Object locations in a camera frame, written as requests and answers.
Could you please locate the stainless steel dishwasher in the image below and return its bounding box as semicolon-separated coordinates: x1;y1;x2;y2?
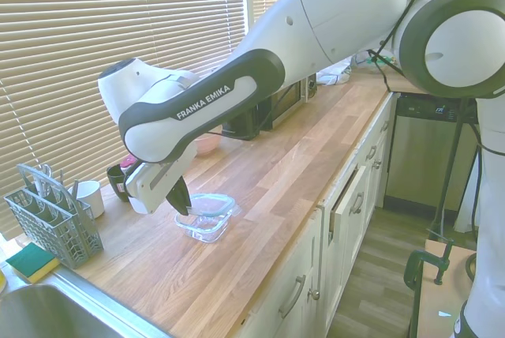
384;92;481;212

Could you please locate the black and steel microwave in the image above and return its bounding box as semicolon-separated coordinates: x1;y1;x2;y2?
256;77;309;130

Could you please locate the thin black cable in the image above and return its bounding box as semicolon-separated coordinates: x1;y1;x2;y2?
366;0;433;94

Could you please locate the grey plastic cutlery basket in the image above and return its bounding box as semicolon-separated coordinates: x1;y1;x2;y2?
2;163;104;269

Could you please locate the green and yellow sponge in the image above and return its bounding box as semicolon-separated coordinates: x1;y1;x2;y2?
5;242;61;284

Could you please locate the green metal clamp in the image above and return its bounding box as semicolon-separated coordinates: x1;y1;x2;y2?
402;227;455;338

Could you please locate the wooden mounting board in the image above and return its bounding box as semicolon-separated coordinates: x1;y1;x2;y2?
416;238;481;338

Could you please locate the white kitchen cabinet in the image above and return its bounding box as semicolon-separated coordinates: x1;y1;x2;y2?
236;92;399;338

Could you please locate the large beige window blind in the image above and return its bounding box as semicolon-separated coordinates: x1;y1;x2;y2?
0;0;244;241

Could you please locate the white plastic bag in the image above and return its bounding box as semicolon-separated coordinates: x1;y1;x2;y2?
317;57;354;86

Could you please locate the metal utensil in basket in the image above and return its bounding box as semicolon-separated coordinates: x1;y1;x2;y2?
36;163;54;195

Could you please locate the black camera stand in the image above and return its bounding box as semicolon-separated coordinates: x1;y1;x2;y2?
428;96;481;242

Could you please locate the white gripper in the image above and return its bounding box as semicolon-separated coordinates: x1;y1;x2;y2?
124;156;193;216

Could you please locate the open white cabinet door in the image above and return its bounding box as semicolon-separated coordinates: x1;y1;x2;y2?
329;166;370;242

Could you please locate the pink bowl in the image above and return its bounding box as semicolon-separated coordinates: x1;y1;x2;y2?
195;133;223;157

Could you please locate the square clear glass food container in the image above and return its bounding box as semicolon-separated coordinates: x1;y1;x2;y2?
174;195;238;244

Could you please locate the clear lid with teal seal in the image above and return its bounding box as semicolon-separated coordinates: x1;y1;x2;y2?
189;192;242;220

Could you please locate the stainless steel sink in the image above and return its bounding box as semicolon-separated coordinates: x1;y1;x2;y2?
0;266;174;338

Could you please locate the black cup with label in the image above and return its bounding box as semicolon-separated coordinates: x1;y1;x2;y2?
106;164;132;203

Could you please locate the white plain cup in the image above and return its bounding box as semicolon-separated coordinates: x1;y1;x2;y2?
67;180;106;220

